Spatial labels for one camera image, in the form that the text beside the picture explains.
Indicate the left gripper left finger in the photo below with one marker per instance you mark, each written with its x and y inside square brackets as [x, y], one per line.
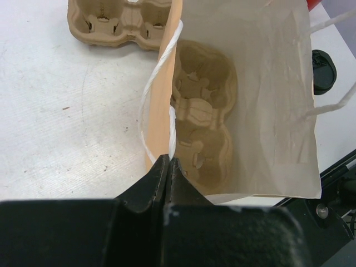
[140, 196]

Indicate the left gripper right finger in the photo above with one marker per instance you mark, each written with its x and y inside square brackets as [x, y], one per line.
[179, 190]

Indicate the brown paper bag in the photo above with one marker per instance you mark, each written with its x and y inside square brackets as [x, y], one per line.
[272, 123]

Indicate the single brown cup carrier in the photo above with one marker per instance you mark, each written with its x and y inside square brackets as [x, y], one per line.
[203, 94]

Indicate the brown cardboard cup carrier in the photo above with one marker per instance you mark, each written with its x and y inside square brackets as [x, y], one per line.
[112, 23]

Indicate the red cylindrical straw holder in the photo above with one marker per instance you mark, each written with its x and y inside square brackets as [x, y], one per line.
[312, 4]

